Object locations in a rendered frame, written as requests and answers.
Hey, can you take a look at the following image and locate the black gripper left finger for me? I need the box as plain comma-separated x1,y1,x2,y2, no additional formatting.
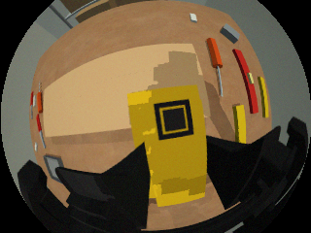
55,143,151,229

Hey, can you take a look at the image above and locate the grey shallow tray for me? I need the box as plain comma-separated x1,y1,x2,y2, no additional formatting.
43,155,63,183

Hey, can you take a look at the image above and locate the red flat bar with yellow patch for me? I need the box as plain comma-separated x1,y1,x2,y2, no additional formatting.
233,50,258,114

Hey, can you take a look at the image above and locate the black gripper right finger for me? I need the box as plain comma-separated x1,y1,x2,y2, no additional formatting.
206,125,281,210

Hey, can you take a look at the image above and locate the grey square block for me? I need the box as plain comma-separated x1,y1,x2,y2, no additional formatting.
221,23,240,44

